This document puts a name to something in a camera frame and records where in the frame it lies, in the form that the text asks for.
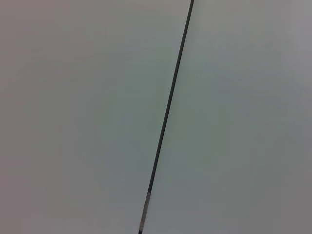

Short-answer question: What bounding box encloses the dark vertical wall seam strip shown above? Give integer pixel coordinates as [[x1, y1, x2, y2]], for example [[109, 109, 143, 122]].
[[137, 0, 195, 234]]

